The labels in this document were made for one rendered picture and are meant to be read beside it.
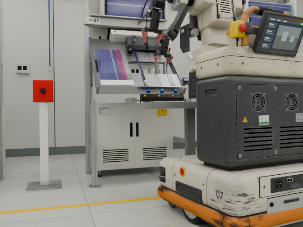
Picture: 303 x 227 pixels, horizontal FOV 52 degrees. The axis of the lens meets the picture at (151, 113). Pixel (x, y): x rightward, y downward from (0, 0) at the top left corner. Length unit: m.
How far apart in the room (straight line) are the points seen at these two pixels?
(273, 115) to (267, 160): 0.20
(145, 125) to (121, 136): 0.24
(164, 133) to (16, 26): 2.50
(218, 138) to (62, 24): 3.33
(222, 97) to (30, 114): 3.21
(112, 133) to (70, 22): 2.16
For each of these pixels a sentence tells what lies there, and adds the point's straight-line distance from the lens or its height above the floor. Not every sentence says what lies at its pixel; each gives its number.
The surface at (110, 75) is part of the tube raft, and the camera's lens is 2.40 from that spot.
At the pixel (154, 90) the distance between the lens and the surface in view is 2.37.
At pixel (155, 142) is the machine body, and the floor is 0.27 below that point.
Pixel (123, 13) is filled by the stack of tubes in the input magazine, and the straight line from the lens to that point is 2.89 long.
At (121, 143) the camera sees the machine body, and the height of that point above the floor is 0.28.
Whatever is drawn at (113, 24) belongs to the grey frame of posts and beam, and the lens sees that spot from 2.87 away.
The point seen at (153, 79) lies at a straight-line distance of 2.46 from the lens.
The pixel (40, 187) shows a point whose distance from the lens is 2.38.
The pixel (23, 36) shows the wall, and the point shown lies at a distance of 4.33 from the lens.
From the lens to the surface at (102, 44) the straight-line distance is 2.79.
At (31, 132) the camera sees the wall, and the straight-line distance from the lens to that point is 4.22.
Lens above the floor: 0.53
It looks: level
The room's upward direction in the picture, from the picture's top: 1 degrees counter-clockwise
